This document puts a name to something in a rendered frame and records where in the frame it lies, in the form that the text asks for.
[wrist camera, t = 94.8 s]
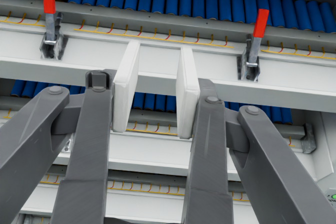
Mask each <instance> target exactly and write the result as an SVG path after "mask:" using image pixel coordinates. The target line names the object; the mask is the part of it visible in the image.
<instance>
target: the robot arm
mask: <svg viewBox="0 0 336 224"><path fill-rule="evenodd" d="M140 45H141V43H140V42H139V40H131V41H129V43H128V46H127V48H126V51H125V53H124V55H123V58H122V60H121V63H120V65H119V68H118V70H117V69H108V68H105V69H103V70H100V69H95V70H90V71H88V72H86V74H85V92H84V93H82V94H70V91H69V89H67V88H66V87H63V86H57V85H54V86H50V87H46V88H44V89H43V90H42V91H40V92H39V93H38V94H37V95H36V96H35V97H34V98H33V99H31V100H30V101H29V102H28V103H27V104H26V105H25V106H24V107H23V108H21V109H20V110H19V111H18V112H17V113H16V114H15V115H14V116H12V117H11V118H10V119H9V120H8V121H7V122H6V123H5V124H4V125H2V126H1V127H0V224H11V223H12V222H13V220H14V219H15V217H16V216H17V214H18V213H19V211H20V210H21V209H22V207H23V206H24V204H25V203H26V201H27V200H28V198H29V197H30V196H31V194H32V193H33V191H34V190H35V188H36V187H37V185H38V184H39V183H40V181H41V180H42V178H43V177H44V175H45V174H46V172H47V171H48V170H49V168H50V167H51V165H52V164H53V162H54V161H55V159H56V158H57V157H58V155H59V154H60V152H61V151H62V149H63V148H64V146H65V145H66V144H67V142H68V141H69V139H70V138H71V134H72V133H75V135H74V139H73V144H72V148H71V152H70V157H69V161H68V165H67V170H66V174H65V178H64V180H61V181H60V183H59V186H58V190H57V194H56V198H55V202H54V206H53V210H52V214H51V218H50V222H49V224H134V223H131V222H128V221H125V220H121V219H118V218H115V217H106V204H107V186H108V169H109V151H110V133H111V131H113V133H123V132H125V131H126V127H127V123H128V119H129V115H130V111H131V106H132V102H133V98H134V94H135V89H136V85H137V81H138V72H139V58H140ZM175 85H176V111H177V137H179V139H184V140H190V138H192V143H191V148H190V158H189V165H188V172H187V179H186V187H185V194H184V201H183V208H182V216H181V223H174V222H173V223H165V224H234V208H233V197H232V195H229V194H228V168H227V148H229V154H230V157H231V159H232V161H233V164H234V166H235V168H236V171H237V173H238V176H239V178H240V180H241V183H242V185H243V187H244V190H245V192H246V194H247V197H248V199H249V201H250V204H251V206H252V208H253V211H254V213H255V215H256V218H257V220H258V223H259V224H336V210H335V208H334V207H333V205H332V204H331V203H330V201H329V200H328V199H327V197H326V196H325V194H324V193H323V192H322V190H321V189H320V188H319V186H318V185H317V183H316V182H315V181H314V179H313V178H312V177H311V175H310V174H309V172H308V171H307V170H306V168H305V167H304V166H303V164H302V163H301V161H300V160H299V159H298V157H297V156H296V155H295V153H294V152H293V150H292V149H291V148H290V146H289V145H288V144H287V142H286V141H285V139H284V138H283V137H282V135H281V134H280V133H279V131H278V130H277V128H276V127H275V126H274V124H273V123H272V122H271V120H270V119H269V117H268V116H267V115H266V113H265V112H264V111H263V110H262V109H260V108H258V107H256V106H253V105H244V106H241V107H240V108H239V111H234V110H231V109H228V108H226V107H225V103H224V101H223V100H222V99H221V98H219V97H218V94H217V91H216V88H215V84H214V83H213V82H212V81H211V80H210V79H205V78H198V77H197V72H196V67H195V62H194V57H193V52H192V48H191V47H190V46H184V45H183V46H182V47H181V48H180V55H179V62H178V69H177V76H176V83H175ZM192 135H193V137H192Z"/></svg>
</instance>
